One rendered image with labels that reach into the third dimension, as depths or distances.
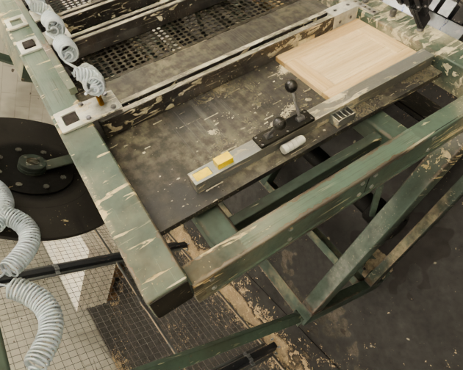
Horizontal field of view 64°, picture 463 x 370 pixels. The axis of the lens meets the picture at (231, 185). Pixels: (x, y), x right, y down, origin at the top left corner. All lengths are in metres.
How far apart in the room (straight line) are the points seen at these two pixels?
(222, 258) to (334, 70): 0.82
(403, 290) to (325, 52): 1.63
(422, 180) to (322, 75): 0.57
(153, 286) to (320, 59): 1.00
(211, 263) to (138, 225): 0.19
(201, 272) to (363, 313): 2.02
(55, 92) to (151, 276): 0.76
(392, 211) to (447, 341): 1.14
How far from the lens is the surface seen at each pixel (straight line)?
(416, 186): 1.62
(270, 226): 0.92
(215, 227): 1.02
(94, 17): 1.87
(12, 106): 6.69
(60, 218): 1.58
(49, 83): 1.42
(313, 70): 1.40
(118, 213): 0.94
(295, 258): 2.99
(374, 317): 2.76
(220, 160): 1.04
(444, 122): 1.25
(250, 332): 1.65
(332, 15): 1.60
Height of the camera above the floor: 2.30
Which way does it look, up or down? 43 degrees down
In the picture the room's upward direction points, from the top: 94 degrees counter-clockwise
